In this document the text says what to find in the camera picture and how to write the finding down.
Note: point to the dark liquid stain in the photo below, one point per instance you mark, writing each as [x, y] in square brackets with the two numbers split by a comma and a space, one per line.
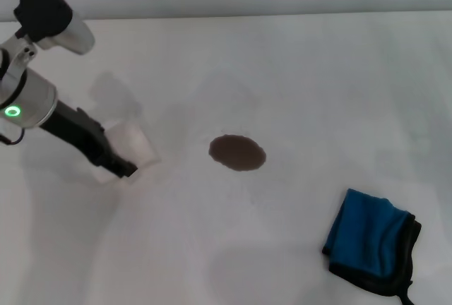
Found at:
[236, 153]

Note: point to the left wrist camera housing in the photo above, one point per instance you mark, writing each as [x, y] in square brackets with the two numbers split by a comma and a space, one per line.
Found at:
[49, 15]

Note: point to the white paper cup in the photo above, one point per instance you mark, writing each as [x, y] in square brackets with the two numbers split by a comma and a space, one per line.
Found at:
[136, 142]

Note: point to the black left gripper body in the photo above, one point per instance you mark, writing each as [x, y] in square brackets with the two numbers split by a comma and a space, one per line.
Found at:
[79, 132]

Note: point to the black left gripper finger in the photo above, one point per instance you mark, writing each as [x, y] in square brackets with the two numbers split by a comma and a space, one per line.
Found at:
[121, 168]

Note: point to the blue rag with black edge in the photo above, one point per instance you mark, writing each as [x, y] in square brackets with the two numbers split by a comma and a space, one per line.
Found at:
[363, 231]

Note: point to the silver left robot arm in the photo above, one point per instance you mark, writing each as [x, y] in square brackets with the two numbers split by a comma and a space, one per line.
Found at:
[24, 96]

